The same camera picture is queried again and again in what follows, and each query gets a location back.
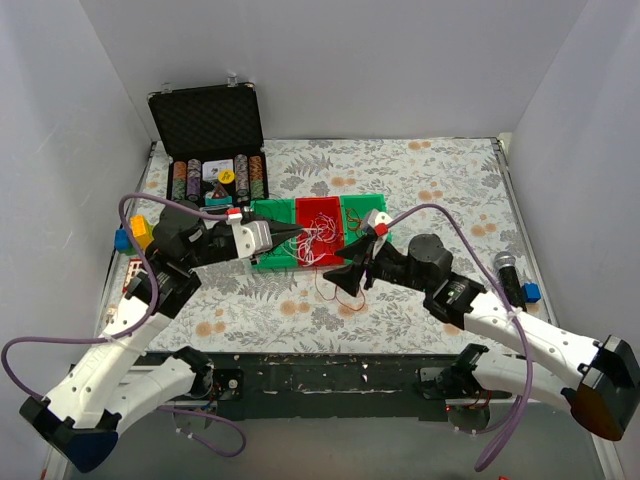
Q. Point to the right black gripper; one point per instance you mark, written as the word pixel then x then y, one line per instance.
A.
pixel 367 270

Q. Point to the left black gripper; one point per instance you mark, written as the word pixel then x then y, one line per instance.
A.
pixel 270 220

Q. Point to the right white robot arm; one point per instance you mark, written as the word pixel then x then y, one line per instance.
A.
pixel 597 382

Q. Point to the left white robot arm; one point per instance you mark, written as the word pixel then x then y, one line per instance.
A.
pixel 86 413

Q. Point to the left green bin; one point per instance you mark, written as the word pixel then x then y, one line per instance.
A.
pixel 285 256

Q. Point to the green bin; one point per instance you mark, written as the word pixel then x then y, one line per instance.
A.
pixel 354 208
pixel 285 256

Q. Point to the floral table mat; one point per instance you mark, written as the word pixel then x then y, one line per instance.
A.
pixel 453 188

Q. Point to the right green bin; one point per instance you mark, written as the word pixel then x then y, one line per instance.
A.
pixel 354 208

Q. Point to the red bin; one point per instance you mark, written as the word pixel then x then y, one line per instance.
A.
pixel 322 237

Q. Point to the black poker chip case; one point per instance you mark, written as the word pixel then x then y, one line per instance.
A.
pixel 213 137

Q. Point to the yellow toy brick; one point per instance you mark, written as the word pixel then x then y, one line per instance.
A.
pixel 142 231

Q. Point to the red window toy brick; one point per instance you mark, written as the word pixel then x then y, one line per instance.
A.
pixel 133 267

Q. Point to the blue toy brick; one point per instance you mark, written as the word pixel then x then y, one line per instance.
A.
pixel 122 244

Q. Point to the black microphone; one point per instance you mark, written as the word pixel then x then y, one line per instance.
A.
pixel 504 264

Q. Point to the small blue block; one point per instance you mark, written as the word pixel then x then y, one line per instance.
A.
pixel 531 292

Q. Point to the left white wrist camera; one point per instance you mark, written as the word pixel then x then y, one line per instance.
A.
pixel 252 239

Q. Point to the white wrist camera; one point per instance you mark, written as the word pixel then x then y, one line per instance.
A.
pixel 252 239
pixel 378 223

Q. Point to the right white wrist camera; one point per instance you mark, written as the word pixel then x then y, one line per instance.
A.
pixel 378 223

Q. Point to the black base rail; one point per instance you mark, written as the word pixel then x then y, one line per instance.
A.
pixel 317 386

